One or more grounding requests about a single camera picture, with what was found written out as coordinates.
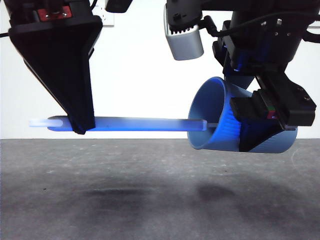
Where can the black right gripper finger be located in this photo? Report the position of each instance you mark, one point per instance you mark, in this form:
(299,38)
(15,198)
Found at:
(250,135)
(238,81)

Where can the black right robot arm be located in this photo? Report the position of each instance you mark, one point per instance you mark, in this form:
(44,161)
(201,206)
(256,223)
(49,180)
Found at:
(270,37)

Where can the blue ribbed plastic cup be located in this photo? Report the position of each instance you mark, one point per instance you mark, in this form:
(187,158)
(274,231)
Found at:
(207,107)

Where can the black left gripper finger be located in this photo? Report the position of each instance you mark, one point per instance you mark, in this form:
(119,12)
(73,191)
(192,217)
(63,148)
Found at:
(90,87)
(57,62)

